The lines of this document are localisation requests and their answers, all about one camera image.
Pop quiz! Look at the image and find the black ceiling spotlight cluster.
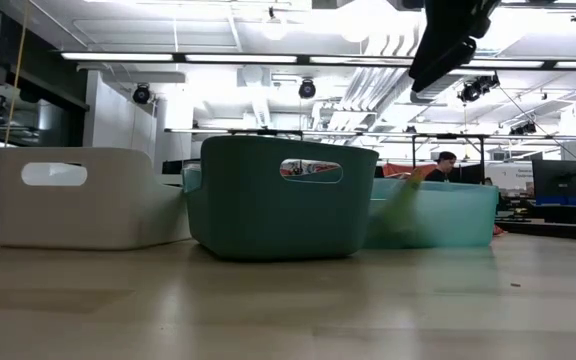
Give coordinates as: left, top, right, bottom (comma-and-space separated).
457, 74, 501, 104

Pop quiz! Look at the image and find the translucent green plastic bin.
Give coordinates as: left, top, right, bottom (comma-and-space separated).
362, 177, 500, 250

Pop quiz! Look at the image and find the overhead light bar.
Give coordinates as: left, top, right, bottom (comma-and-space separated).
59, 49, 576, 71
163, 127, 576, 144

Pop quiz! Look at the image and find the black computer monitor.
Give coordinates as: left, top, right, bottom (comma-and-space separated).
532, 159, 576, 199

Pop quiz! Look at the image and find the person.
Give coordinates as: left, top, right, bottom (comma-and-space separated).
423, 150, 458, 183

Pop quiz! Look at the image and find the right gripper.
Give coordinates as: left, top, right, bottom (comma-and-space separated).
409, 0, 502, 94

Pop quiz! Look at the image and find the red fabric banner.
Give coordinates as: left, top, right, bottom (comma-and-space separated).
382, 162, 439, 179

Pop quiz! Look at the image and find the teal plastic bin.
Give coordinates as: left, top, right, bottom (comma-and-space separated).
182, 134, 381, 262

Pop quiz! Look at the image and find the yellow hanging cable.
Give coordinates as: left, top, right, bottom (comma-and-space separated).
0, 0, 30, 217

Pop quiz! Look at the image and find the white plastic bin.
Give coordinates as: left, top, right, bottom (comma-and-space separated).
0, 146, 193, 251

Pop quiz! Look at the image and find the yellow candy pack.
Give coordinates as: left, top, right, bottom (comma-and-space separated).
385, 168, 427, 244

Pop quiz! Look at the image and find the black aluminium rig frame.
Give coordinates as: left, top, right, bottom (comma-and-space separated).
495, 218, 576, 244

